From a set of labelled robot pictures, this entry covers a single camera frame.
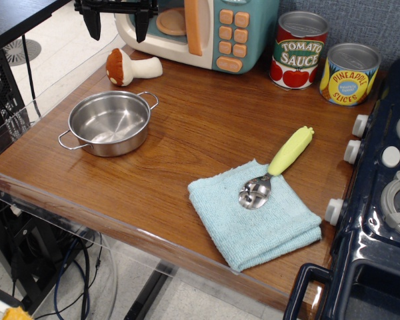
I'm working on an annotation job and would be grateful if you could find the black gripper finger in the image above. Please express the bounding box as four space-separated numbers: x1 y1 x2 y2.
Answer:
135 11 150 43
83 11 101 41

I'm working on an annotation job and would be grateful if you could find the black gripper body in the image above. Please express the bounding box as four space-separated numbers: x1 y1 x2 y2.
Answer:
74 0 159 15

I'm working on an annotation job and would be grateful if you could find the silver two-handled pot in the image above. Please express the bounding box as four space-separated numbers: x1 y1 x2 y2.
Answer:
58 91 159 157

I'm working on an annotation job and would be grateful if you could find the plush mushroom toy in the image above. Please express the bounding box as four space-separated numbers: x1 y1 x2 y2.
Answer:
105 48 163 87

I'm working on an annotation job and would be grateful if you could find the black side desk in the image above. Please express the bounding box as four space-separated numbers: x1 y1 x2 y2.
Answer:
0 0 69 50

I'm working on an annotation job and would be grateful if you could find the teal toy microwave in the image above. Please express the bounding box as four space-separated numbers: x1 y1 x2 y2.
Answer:
115 1 279 74

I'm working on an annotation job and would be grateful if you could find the tomato sauce can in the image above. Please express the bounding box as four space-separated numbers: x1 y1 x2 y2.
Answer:
269 11 329 89

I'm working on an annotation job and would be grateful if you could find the pineapple slices can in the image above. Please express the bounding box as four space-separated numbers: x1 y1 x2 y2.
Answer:
319 43 381 107

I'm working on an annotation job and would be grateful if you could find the light blue folded cloth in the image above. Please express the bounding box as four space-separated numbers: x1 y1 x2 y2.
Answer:
187 160 321 272

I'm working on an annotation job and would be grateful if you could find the clear acrylic table guard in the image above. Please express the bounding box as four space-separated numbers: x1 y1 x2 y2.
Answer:
0 13 287 301

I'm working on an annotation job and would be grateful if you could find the white stove knob top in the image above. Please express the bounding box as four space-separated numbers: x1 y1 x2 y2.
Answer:
352 114 369 138

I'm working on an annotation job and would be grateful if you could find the white stove knob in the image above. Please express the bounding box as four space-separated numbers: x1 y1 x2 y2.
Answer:
325 199 344 226
352 114 369 138
343 140 361 165

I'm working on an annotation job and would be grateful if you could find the white stove knob middle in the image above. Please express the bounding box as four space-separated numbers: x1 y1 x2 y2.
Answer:
343 140 361 165

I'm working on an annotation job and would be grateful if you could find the white stove knob bottom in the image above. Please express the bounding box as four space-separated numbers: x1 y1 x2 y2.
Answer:
325 199 344 226

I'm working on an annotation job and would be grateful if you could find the black table leg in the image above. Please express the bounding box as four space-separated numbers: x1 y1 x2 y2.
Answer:
123 271 170 320

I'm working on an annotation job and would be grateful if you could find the yellow sponge object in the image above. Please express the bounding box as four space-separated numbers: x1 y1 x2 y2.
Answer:
1 307 33 320

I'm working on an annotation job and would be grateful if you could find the dark blue toy stove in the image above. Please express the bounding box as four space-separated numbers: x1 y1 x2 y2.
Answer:
284 59 400 319

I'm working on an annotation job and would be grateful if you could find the spoon with yellow corn handle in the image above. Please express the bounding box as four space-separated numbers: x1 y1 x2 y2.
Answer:
238 126 315 210

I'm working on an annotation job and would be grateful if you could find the blue cable under table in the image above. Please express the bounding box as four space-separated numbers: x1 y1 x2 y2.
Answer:
53 233 91 320

